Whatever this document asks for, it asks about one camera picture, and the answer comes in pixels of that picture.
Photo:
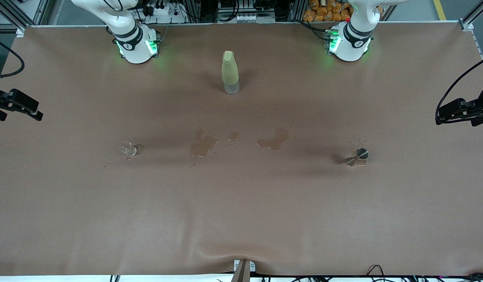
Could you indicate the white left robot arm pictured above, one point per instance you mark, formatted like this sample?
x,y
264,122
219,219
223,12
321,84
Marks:
x,y
349,47

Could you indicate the pale green bottle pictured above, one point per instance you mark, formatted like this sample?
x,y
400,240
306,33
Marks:
x,y
229,72

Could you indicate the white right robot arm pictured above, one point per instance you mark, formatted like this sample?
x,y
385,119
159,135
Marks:
x,y
135,47

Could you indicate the small clear glass beaker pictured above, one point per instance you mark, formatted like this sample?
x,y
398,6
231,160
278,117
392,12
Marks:
x,y
128,149

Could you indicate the steel double-ended jigger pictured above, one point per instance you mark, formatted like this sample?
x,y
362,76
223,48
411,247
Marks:
x,y
359,156

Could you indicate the aluminium frame strut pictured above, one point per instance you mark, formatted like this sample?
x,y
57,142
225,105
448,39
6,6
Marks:
x,y
467,23
14,13

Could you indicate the orange snack packets pile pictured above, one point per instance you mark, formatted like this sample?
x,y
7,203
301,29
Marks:
x,y
327,11

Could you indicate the grey electronics box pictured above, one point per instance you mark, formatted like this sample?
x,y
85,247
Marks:
x,y
245,17

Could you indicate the brown table mat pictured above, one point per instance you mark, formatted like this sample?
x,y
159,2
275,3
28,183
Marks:
x,y
241,211

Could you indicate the aluminium camera mount post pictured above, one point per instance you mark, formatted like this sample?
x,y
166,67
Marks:
x,y
241,274

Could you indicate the white power strip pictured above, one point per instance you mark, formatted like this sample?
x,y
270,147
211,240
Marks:
x,y
175,17

